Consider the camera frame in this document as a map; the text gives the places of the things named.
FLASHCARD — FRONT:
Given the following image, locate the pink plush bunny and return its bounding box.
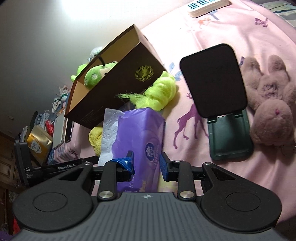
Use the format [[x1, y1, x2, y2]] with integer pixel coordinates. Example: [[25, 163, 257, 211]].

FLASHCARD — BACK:
[[241, 55, 295, 157]]

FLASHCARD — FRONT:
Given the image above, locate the purple tissue pack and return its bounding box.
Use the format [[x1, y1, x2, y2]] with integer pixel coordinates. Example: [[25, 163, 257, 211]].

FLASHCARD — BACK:
[[98, 108, 165, 193]]

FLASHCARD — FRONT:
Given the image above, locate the green yellow plush toy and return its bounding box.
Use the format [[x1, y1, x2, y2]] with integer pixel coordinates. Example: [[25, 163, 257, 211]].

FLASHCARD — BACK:
[[70, 64, 87, 82]]

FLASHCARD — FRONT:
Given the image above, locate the black smartphone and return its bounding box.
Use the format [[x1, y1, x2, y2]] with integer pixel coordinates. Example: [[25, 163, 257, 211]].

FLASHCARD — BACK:
[[65, 118, 73, 143]]

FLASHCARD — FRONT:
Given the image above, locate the neon green knotted scarf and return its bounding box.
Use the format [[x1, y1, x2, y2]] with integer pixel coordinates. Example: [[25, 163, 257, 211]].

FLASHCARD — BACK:
[[118, 71, 177, 111]]

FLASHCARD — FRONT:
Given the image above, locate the yellow fluffy cloth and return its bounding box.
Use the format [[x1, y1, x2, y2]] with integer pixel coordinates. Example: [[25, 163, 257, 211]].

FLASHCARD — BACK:
[[88, 126, 103, 156]]

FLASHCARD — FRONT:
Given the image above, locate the red small pouch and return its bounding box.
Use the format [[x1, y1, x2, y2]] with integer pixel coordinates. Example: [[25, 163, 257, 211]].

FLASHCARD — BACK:
[[45, 120, 54, 137]]

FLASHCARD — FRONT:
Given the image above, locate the pink deer print bedsheet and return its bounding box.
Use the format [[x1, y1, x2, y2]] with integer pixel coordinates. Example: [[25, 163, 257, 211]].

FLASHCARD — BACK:
[[46, 0, 296, 223]]

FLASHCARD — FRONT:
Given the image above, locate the dark brown cardboard box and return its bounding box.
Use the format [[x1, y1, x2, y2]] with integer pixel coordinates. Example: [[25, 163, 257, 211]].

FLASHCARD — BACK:
[[65, 25, 165, 129]]

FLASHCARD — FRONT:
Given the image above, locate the white notebook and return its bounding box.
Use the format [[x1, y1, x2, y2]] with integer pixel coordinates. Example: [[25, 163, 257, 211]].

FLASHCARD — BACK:
[[53, 112, 65, 149]]

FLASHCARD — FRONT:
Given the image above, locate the white power strip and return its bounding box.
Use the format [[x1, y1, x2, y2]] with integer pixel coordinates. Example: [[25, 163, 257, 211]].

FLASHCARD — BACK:
[[185, 0, 231, 18]]

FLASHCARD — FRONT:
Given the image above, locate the green spotted plush toy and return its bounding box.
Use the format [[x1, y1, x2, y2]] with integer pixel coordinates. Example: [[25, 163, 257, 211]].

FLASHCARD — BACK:
[[84, 56, 117, 90]]

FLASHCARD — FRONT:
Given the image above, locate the black phone stand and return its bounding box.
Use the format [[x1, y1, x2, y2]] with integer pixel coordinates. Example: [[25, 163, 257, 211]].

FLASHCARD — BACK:
[[180, 43, 254, 161]]

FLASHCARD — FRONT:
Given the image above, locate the gold gift bag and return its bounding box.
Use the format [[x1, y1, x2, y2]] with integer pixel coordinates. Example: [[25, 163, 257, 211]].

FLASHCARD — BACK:
[[27, 126, 53, 166]]

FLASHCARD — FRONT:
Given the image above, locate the white fluffy plush toy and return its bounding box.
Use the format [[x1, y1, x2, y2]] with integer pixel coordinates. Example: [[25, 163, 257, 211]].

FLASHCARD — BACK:
[[88, 46, 103, 62]]

